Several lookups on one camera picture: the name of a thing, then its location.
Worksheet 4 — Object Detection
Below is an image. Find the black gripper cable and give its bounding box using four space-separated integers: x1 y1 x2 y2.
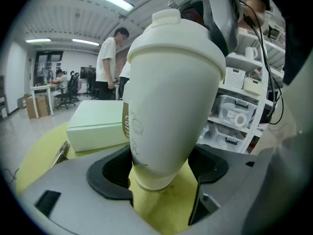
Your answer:
241 0 285 125

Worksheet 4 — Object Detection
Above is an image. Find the stack of clear storage boxes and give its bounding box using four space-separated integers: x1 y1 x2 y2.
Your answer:
197 94 259 154

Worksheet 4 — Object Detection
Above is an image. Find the silver metal tool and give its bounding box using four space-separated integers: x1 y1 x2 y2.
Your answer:
51 141 71 167

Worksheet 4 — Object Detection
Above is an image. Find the person's black t-shirt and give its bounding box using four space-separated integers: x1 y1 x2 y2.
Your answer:
238 0 313 86

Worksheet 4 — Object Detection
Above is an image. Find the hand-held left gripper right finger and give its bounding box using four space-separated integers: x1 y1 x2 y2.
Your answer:
175 144 279 235

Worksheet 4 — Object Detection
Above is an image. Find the round table with green cloth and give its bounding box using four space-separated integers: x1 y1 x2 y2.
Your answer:
15 121 199 235

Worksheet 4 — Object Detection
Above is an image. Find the row of white perforated baskets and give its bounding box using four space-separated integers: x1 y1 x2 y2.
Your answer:
223 67 265 96

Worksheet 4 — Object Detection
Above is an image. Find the brown cardboard box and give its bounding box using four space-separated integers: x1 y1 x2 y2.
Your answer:
23 95 38 120
36 95 49 118

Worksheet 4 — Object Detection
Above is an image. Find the person's right forearm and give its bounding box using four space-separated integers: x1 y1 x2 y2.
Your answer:
244 0 267 27

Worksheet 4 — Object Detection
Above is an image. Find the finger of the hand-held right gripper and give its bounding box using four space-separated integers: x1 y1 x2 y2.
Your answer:
181 0 240 58

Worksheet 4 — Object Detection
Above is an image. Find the white jug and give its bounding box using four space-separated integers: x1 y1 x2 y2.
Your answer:
245 46 258 61

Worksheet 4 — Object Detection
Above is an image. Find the black framed glass door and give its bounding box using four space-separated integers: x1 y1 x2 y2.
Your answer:
34 50 64 86

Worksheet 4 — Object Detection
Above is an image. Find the black office chair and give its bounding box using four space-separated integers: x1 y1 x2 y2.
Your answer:
54 70 82 110

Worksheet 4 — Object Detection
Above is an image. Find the white curved shelf unit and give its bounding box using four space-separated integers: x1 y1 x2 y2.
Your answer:
195 25 287 156

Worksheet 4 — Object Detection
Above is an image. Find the pale green flat box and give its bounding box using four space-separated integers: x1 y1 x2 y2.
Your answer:
65 99 131 153

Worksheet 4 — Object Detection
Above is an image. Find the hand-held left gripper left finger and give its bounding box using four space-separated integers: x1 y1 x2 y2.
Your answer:
15 144 161 235

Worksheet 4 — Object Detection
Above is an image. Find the white office desk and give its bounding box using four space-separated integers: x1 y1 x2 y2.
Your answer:
29 83 65 119

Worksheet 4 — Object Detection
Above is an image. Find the black wall monitor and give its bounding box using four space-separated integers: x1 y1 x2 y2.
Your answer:
80 66 97 79

